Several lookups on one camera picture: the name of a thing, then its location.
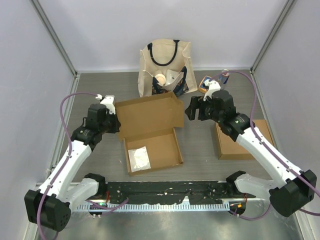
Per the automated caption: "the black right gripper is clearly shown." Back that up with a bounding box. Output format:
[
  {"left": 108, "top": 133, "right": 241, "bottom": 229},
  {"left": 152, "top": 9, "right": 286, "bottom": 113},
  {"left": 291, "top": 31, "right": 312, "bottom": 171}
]
[{"left": 184, "top": 95, "right": 222, "bottom": 124}]

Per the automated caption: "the spare cardboard blank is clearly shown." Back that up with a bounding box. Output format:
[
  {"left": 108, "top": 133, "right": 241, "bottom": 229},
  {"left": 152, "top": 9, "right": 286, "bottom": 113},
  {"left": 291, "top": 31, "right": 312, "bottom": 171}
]
[{"left": 115, "top": 92, "right": 184, "bottom": 176}]

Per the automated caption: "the brown cardboard box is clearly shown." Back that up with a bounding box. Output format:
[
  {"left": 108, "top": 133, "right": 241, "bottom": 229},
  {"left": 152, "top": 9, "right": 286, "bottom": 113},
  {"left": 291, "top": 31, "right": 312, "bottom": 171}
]
[{"left": 214, "top": 119, "right": 276, "bottom": 161}]

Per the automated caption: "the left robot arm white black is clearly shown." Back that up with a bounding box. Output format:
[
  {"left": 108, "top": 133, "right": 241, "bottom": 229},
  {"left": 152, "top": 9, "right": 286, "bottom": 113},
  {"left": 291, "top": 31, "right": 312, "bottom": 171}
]
[{"left": 24, "top": 102, "right": 121, "bottom": 232}]

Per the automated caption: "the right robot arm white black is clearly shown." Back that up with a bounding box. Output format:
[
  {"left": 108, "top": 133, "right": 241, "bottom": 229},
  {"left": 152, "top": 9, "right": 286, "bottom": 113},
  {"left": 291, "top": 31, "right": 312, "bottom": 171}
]
[{"left": 185, "top": 90, "right": 317, "bottom": 217}]

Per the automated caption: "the white box in bag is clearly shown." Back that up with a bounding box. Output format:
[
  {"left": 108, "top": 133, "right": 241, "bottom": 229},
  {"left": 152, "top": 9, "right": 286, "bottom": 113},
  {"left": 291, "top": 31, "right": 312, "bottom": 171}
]
[{"left": 165, "top": 69, "right": 180, "bottom": 85}]

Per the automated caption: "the silver blue drink can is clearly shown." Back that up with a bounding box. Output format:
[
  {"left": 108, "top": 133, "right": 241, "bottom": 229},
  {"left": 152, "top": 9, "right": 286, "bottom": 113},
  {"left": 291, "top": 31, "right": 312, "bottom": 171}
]
[{"left": 218, "top": 69, "right": 230, "bottom": 90}]

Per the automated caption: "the tape roll in bag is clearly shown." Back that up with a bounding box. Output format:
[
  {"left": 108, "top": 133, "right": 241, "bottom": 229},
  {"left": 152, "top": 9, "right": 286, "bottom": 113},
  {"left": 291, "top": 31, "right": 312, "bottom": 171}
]
[{"left": 154, "top": 73, "right": 166, "bottom": 86}]

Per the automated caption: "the beige canvas tote bag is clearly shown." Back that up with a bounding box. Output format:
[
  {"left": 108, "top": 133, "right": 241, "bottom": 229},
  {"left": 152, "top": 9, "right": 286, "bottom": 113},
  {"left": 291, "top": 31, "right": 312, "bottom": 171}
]
[{"left": 137, "top": 38, "right": 198, "bottom": 97}]

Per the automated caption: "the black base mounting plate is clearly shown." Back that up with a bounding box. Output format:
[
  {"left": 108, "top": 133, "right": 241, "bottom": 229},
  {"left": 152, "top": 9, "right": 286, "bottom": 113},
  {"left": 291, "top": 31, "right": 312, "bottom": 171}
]
[{"left": 89, "top": 180, "right": 253, "bottom": 205}]

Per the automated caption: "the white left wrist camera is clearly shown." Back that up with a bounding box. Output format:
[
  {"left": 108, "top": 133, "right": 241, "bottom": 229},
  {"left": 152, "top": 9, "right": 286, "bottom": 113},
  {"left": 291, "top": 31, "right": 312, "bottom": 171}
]
[{"left": 95, "top": 94, "right": 116, "bottom": 115}]

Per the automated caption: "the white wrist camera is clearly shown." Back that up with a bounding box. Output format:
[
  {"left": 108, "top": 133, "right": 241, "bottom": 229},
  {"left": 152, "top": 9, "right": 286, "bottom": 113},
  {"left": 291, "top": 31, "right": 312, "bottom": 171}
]
[
  {"left": 95, "top": 94, "right": 116, "bottom": 115},
  {"left": 203, "top": 79, "right": 221, "bottom": 102}
]

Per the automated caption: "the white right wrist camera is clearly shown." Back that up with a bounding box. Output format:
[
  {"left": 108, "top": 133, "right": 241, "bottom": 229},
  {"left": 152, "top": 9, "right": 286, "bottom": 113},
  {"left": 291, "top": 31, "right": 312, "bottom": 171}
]
[{"left": 203, "top": 79, "right": 221, "bottom": 102}]

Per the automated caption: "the white slotted cable duct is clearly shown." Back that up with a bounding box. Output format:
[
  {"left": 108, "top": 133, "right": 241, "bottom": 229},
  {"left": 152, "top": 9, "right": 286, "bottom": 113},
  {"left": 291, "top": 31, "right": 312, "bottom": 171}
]
[{"left": 75, "top": 201, "right": 230, "bottom": 213}]

